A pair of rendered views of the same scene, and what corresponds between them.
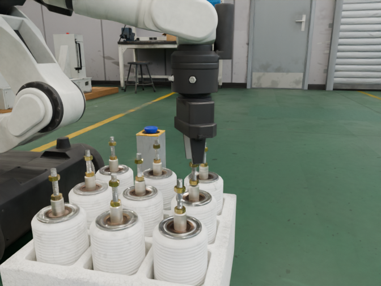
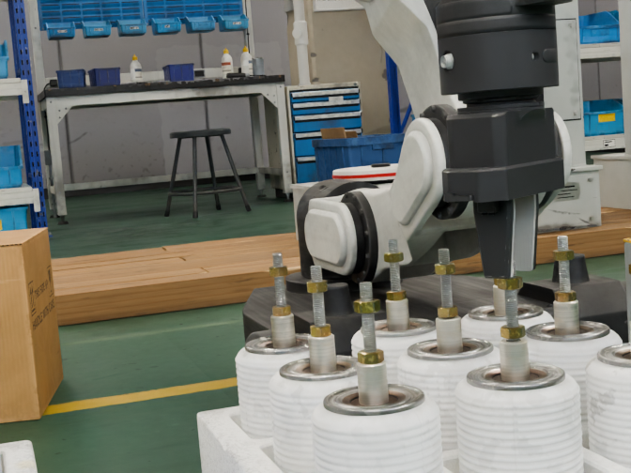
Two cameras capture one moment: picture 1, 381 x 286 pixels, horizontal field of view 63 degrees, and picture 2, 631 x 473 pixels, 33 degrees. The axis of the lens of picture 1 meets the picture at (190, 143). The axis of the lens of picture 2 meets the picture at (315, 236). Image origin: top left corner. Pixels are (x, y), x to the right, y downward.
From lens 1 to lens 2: 64 cm
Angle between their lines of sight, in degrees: 60
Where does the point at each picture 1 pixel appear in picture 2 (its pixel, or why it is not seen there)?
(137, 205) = (407, 367)
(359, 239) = not seen: outside the picture
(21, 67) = (426, 76)
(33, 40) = not seen: hidden behind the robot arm
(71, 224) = (273, 362)
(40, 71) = not seen: hidden behind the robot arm
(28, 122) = (410, 193)
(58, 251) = (252, 410)
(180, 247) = (321, 424)
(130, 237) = (305, 399)
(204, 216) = (491, 418)
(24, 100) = (407, 144)
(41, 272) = (217, 433)
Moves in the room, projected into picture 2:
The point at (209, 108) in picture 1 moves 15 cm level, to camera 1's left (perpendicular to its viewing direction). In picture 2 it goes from (487, 129) to (372, 135)
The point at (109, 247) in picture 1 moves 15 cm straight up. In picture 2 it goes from (275, 409) to (260, 230)
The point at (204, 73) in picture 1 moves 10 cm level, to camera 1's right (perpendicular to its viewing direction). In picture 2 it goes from (467, 43) to (566, 27)
